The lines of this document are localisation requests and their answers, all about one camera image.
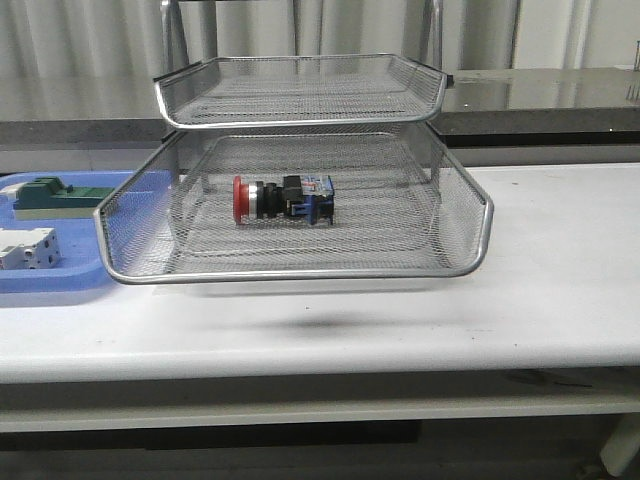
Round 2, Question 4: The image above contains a green terminal block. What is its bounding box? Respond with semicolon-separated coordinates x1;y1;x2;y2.
13;176;114;220

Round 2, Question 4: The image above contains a blue plastic tray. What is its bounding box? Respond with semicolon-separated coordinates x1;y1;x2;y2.
0;169;171;295

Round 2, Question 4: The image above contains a silver mesh tray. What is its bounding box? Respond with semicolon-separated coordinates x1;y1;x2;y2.
94;123;494;284
151;52;454;132

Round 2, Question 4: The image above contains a red emergency stop button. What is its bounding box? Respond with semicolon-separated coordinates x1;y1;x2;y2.
232;175;335;225

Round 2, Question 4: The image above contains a white table leg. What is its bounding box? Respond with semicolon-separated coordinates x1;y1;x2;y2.
599;413;640;477

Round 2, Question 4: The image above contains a white circuit breaker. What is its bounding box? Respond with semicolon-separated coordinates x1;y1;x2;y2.
1;228;61;270

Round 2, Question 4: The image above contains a small wire rack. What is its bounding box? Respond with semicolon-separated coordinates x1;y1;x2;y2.
633;40;640;72

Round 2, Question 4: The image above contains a silver top mesh tray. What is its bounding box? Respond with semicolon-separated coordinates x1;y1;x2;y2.
151;52;454;132

